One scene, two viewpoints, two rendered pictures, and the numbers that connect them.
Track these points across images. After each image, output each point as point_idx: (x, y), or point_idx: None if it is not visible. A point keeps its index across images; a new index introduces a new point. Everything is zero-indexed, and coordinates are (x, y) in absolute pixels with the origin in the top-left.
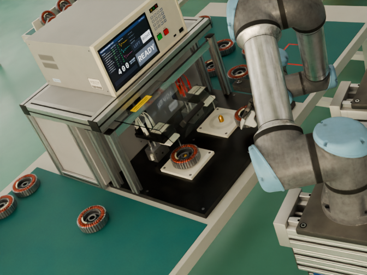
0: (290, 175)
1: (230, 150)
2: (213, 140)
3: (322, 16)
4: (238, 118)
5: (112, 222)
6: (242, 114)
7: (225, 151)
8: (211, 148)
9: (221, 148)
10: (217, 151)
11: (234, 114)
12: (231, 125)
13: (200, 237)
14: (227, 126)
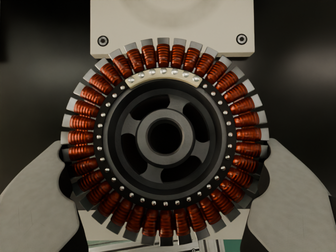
0: None
1: (34, 112)
2: (66, 7)
3: None
4: (85, 107)
5: None
6: (170, 87)
7: (22, 94)
8: (24, 28)
9: (35, 68)
10: (11, 66)
11: (127, 45)
12: (154, 36)
13: None
14: (145, 19)
